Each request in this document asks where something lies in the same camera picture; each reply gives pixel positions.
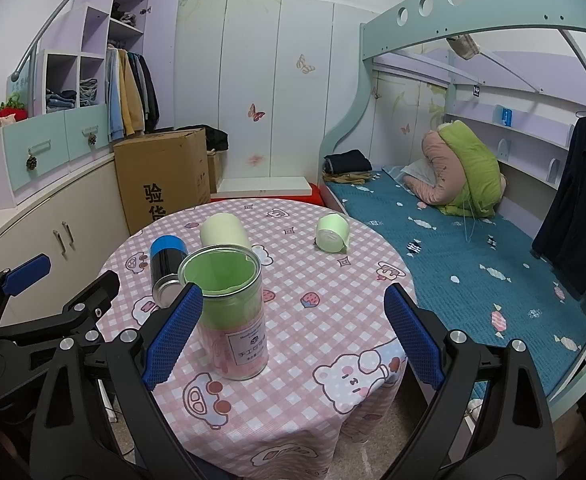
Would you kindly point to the blue candy print bed sheet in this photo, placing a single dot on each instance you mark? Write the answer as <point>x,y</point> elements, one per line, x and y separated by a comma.
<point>448,260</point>

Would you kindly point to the purple and white stair cabinet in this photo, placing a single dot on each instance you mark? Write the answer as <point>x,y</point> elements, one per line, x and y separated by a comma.
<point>93,25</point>

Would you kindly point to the white wardrobe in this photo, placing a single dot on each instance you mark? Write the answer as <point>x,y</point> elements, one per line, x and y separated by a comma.
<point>273,85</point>

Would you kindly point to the hanging yellow sweater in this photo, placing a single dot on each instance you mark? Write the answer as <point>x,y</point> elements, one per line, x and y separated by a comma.
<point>132,95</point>

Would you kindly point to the hanging dark clothes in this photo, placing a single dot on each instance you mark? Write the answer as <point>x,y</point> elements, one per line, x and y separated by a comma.
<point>148,90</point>

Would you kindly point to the black can with blue band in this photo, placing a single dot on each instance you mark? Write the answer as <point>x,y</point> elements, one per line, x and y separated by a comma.
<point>165,260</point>

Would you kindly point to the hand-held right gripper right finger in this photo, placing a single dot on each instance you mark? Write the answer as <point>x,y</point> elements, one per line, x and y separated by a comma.
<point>413,340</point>

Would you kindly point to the mint green bunk bed frame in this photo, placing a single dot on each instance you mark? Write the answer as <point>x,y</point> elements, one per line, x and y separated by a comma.
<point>473,10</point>

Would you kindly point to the hanging light blue shirt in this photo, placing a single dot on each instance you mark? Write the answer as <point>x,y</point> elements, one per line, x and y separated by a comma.
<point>114,100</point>

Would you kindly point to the clear jar with green liner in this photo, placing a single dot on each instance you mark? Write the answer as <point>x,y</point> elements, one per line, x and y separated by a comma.
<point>233,330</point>

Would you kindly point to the white low cabinet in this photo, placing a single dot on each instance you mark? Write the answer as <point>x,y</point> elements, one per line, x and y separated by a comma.
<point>23,220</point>

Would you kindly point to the hanging dark jacket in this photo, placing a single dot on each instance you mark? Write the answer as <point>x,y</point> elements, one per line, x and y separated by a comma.
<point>578,200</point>

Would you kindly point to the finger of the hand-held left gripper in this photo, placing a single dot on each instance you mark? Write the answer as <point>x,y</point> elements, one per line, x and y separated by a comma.
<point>90,300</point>
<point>25,274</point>

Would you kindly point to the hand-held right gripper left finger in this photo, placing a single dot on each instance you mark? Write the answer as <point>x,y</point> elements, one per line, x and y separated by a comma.
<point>170,340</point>

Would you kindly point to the white pillow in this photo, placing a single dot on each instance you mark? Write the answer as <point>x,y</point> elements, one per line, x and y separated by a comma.
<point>418,172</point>

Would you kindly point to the green and pink rolled quilt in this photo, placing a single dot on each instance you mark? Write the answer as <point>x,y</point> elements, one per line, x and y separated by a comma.
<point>473,160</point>

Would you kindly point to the small blue box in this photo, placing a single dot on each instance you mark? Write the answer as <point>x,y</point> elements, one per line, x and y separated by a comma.
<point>507,116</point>

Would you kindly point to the beige hanging bag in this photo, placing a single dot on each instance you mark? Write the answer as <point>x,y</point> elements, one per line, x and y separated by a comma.
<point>464,47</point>

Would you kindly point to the red stool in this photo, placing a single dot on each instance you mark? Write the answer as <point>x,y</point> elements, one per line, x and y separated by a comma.
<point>317,196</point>

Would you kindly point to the light green cup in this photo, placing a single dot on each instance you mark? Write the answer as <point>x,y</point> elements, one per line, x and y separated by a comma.
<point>335,230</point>

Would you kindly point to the black bag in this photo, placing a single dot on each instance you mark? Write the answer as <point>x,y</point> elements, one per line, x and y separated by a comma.
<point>217,137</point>

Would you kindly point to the large cardboard box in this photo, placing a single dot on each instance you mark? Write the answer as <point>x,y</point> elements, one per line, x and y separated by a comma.
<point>163,170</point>

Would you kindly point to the butterfly wall sticker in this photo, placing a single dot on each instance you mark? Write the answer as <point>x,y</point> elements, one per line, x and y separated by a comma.
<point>304,64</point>
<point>256,112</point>

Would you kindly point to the folded dark clothes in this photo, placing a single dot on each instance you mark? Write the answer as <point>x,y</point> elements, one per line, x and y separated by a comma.
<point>348,161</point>

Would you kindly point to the white board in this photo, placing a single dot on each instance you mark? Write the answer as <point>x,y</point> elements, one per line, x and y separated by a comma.
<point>263,186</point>

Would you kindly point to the cream cup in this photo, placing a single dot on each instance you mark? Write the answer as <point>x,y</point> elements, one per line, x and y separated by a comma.
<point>223,230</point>

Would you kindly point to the red plush toy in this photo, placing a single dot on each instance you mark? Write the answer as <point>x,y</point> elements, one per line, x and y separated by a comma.
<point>5,115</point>

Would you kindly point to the round table with pink cloth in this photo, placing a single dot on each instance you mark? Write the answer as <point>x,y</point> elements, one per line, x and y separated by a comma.
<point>313,270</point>

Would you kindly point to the folded tan clothes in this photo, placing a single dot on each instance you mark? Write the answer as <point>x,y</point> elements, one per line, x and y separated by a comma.
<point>345,178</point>

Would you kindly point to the folded jeans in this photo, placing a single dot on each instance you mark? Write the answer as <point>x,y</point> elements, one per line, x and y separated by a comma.
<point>88,92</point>
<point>60,101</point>

